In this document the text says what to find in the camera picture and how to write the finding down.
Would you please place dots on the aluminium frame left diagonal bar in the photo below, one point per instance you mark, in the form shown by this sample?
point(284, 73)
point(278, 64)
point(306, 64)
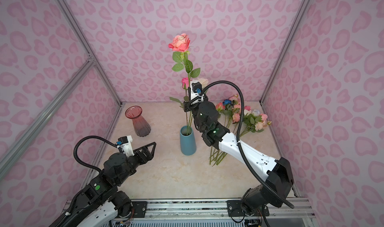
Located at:
point(19, 147)

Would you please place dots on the aluminium frame right corner post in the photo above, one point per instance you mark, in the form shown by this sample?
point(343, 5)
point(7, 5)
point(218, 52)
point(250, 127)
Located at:
point(296, 23)

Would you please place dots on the magenta artificial rose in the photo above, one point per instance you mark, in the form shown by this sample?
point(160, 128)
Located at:
point(185, 85)

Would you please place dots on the red ribbed glass vase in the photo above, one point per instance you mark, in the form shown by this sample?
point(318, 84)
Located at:
point(141, 126)

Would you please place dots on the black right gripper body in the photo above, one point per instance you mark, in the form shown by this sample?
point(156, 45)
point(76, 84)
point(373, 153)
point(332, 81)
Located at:
point(188, 106)

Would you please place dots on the aluminium frame corner post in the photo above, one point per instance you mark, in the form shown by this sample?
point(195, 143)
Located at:
point(296, 23)
point(64, 7)

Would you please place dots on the teal ceramic vase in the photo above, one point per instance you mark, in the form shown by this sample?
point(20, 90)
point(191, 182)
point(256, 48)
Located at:
point(187, 141)

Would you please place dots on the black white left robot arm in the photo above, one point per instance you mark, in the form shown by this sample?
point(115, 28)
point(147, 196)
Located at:
point(100, 201)

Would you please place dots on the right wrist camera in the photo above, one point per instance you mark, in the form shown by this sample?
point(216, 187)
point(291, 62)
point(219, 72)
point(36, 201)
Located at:
point(196, 92)

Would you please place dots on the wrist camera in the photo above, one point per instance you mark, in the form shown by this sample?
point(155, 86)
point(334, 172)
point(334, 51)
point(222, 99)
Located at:
point(196, 92)
point(124, 145)

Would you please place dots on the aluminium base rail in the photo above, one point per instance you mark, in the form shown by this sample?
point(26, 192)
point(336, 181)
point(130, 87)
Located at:
point(202, 213)

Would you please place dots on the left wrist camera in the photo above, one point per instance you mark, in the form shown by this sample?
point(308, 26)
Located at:
point(124, 145)

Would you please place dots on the coral pink artificial rose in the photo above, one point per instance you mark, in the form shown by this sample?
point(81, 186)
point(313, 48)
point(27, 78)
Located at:
point(180, 46)

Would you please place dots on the bunch of artificial flowers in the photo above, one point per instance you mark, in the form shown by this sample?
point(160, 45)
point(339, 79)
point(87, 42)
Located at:
point(254, 120)

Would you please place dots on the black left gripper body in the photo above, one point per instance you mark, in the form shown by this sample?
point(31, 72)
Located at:
point(138, 160)

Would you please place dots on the aluminium frame left corner post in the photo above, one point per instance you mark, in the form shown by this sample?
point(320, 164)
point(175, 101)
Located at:
point(64, 7)

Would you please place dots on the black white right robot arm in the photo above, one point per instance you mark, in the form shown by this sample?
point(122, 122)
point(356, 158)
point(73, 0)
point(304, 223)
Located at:
point(275, 176)

